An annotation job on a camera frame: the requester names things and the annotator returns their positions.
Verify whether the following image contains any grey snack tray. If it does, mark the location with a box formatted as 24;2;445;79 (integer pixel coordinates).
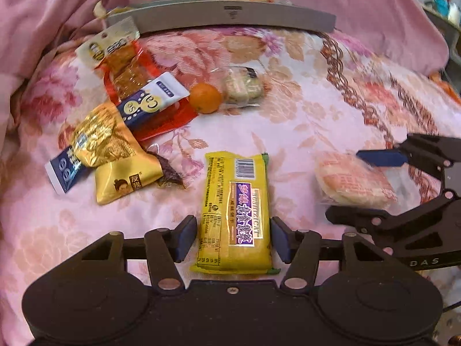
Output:
106;0;337;35

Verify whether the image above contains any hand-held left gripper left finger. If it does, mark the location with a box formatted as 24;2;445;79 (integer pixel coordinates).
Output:
74;215;197;293

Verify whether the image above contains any orange mandarin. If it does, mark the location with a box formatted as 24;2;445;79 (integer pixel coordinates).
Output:
189;83;223;115

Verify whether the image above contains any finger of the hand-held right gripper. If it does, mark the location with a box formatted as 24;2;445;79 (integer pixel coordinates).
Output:
325;190;461;252
356;133;461;181

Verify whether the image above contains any floral blanket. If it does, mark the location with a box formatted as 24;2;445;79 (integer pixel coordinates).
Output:
0;25;461;346

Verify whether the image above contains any green white pastry packet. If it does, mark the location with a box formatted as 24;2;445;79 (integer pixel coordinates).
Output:
216;63;267;109

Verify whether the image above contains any yellow packet with face print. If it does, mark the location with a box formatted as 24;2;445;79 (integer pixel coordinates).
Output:
94;149;164;206

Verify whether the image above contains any red dried tofu packet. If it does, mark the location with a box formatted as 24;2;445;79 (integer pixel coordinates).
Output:
75;18;199;141

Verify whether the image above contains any round pastry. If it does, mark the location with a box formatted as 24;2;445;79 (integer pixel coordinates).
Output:
314;151;398;210

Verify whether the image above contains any dark brown candy wrapper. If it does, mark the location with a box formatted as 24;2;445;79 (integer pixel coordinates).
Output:
146;144;186;190

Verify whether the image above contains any blue white stick packet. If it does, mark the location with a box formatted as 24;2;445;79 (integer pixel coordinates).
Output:
45;142;98;193
117;72;191;132

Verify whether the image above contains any yellow cracker packet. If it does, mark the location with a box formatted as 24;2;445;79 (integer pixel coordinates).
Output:
190;151;281;275

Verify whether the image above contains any gold foil snack packet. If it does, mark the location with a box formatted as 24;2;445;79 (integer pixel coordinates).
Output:
68;103;145;168

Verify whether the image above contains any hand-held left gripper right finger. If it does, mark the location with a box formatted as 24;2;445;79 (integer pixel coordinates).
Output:
270;217;391;293

